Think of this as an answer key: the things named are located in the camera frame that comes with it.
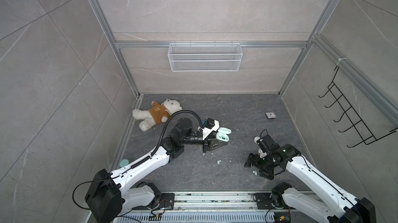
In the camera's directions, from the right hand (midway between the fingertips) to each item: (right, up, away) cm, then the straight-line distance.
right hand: (250, 167), depth 77 cm
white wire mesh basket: (-24, +64, +23) cm, 72 cm away
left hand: (-15, +18, -13) cm, 27 cm away
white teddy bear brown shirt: (-53, +28, +21) cm, 63 cm away
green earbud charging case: (-16, +20, -14) cm, 29 cm away
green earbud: (+4, -4, +3) cm, 6 cm away
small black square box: (+24, +25, +29) cm, 45 cm away
